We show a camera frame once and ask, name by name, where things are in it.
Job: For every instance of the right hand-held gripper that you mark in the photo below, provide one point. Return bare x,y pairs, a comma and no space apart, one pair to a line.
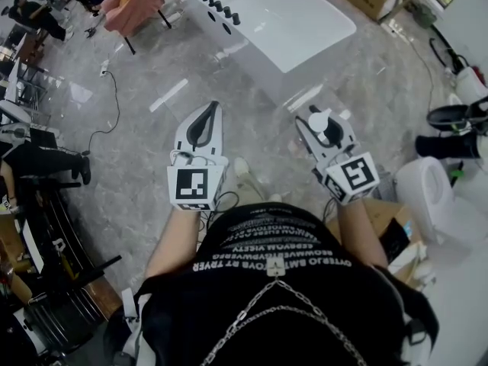
354,175

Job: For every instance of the white plastic canister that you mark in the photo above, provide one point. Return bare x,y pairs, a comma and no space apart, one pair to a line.
469,82

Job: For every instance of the black toilet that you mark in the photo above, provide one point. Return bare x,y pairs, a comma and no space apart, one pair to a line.
446,143

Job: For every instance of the white right shoe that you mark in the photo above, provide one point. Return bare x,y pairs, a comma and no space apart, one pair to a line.
275,197

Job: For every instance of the beige trousers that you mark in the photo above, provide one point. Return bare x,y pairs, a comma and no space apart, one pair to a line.
249,189

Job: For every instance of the person's left forearm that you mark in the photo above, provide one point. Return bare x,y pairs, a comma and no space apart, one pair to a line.
173,238

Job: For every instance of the white bathtub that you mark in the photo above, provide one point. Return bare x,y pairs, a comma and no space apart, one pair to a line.
297,25

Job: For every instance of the wide white power strip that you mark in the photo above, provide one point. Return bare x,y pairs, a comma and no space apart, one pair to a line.
174,17

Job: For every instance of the small black clamp tool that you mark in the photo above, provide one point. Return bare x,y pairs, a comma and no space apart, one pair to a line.
90,33

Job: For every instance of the white toilet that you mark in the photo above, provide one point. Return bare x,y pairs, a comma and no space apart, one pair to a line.
423,193

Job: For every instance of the white plastic bottle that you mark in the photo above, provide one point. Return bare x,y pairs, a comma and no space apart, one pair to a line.
318,119

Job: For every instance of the dark green bag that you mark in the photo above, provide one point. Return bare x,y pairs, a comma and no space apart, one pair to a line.
426,13

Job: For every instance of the pink cloth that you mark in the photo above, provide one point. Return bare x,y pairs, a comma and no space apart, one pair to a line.
133,10

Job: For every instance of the black faucet knob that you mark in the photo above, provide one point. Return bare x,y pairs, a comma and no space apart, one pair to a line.
228,11
236,18
219,6

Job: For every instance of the person's right forearm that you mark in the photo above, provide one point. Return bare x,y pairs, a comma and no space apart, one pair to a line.
362,231

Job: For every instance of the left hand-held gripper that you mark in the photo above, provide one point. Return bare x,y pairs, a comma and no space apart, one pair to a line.
192,183

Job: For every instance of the white flat panel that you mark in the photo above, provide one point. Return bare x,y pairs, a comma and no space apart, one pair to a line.
32,248

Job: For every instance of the black metal rack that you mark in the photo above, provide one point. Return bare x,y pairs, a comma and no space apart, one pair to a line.
57,292

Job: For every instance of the flat cardboard sheet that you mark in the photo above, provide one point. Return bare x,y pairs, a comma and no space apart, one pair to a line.
377,216

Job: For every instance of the black-legged chair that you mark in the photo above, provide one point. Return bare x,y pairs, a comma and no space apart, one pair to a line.
130,47

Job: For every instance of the small green fitting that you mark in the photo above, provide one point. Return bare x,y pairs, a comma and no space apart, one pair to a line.
456,173

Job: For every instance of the white shoe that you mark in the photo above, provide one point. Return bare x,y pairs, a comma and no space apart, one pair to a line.
241,166
275,197

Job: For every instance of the black flat bag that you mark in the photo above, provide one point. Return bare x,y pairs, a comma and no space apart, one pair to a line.
394,240

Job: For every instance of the black printed shirt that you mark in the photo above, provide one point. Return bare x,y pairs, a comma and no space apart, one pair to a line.
282,318

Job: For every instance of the white left shoe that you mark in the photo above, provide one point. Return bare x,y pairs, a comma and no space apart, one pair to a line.
241,166

